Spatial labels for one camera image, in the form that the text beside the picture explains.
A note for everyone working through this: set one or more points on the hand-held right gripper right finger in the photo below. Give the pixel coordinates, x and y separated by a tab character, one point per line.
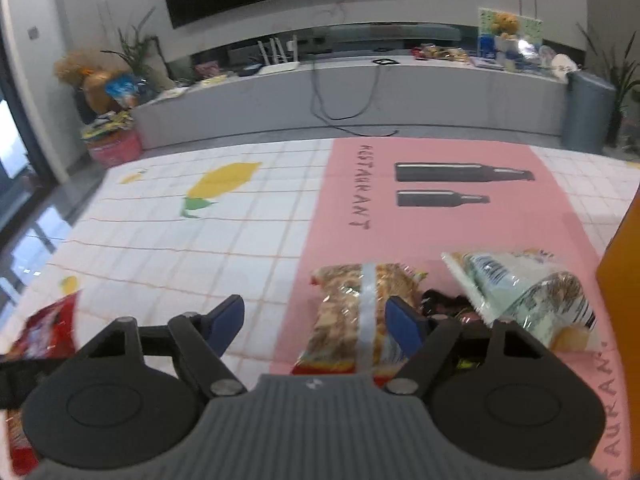
405	325

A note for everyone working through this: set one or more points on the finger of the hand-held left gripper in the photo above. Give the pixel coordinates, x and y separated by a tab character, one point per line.
20	380

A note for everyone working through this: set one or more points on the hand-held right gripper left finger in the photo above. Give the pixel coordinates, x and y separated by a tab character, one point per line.
227	320

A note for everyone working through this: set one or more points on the red snack packet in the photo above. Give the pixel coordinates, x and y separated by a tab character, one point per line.
47	330

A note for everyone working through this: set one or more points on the brown nut snack packet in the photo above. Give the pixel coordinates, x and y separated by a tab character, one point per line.
340	310

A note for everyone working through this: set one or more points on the orange-rimmed white box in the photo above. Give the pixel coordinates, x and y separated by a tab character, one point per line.
622	270

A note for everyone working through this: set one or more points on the pile of snacks on console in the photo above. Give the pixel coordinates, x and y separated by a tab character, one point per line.
440	52

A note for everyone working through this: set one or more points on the dark snack packet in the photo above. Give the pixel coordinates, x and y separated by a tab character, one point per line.
445	302

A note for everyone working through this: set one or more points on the white checkered tablecloth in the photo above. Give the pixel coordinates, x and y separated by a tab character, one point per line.
200	260

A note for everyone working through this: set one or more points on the pink printed mat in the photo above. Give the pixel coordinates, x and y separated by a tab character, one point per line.
450	230

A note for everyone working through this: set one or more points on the white green snack packet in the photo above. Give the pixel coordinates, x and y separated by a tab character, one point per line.
520	285

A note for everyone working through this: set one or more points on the pink basket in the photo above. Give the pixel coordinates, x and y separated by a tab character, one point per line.
115	147

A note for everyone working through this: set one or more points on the long grey TV console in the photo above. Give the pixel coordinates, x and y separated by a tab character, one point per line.
425	95

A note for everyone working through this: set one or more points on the snack packets in basket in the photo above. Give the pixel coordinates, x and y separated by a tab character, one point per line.
107	122

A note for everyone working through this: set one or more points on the blue packet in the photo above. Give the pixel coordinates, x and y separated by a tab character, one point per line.
120	87

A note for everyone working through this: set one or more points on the white router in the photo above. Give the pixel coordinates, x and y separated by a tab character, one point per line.
277	68

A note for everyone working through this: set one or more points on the grey trash bin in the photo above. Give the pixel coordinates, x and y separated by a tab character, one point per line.
587	110

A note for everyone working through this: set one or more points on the tall green houseplant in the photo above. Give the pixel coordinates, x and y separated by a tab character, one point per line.
137	50

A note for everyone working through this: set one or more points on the blue white box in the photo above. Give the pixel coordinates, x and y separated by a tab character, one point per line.
492	50

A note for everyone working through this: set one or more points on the large brown teddy bear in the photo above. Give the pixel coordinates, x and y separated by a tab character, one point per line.
80	67

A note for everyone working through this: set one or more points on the white plush toy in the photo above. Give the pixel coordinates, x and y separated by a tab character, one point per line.
565	66

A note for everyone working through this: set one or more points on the small yellow teddy bear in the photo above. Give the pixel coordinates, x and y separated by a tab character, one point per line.
504	24

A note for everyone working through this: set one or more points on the green picture board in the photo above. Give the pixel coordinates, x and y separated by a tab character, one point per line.
532	27

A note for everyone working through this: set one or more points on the potted long-leaf plant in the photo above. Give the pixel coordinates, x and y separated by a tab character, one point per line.
617	75

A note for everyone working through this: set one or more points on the wall switch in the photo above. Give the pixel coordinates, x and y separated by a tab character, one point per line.
34	32

